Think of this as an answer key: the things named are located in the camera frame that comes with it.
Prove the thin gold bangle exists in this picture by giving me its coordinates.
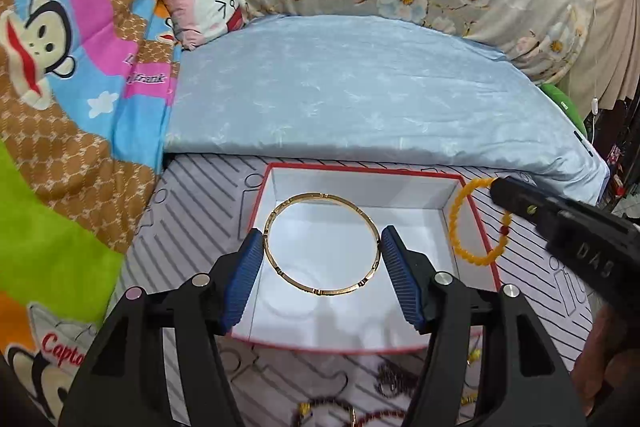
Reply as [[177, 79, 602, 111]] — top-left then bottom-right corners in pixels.
[[262, 192, 382, 297]]

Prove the yellow amber bead bracelet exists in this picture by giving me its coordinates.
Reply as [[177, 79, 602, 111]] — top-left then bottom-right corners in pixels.
[[448, 176, 514, 268]]

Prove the long dark garnet bead strand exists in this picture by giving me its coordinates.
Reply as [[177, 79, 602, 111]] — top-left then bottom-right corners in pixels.
[[291, 362, 418, 427]]

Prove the red white-lined jewelry box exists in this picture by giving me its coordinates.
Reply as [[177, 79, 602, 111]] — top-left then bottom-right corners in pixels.
[[231, 162, 500, 355]]

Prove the person's right hand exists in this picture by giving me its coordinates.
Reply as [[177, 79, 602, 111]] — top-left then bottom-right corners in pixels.
[[570, 303, 639, 416]]

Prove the grey black-striped cloth mat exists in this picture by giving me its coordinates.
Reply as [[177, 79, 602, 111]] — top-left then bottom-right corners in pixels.
[[114, 154, 592, 426]]

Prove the beige pleated curtain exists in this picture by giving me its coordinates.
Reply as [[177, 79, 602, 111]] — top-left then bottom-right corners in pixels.
[[559, 0, 639, 118]]

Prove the light blue quilt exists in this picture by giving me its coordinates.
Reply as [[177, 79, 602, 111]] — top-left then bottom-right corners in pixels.
[[165, 16, 608, 204]]

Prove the colourful monkey cartoon bedsheet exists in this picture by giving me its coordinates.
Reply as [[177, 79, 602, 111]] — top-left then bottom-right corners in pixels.
[[1, 0, 181, 426]]

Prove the pink rabbit cushion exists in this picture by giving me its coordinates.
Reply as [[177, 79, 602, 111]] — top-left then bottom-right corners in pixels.
[[163, 0, 245, 51]]

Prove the gold chain bracelet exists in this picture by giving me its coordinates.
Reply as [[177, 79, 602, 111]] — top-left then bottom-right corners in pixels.
[[459, 345, 484, 408]]

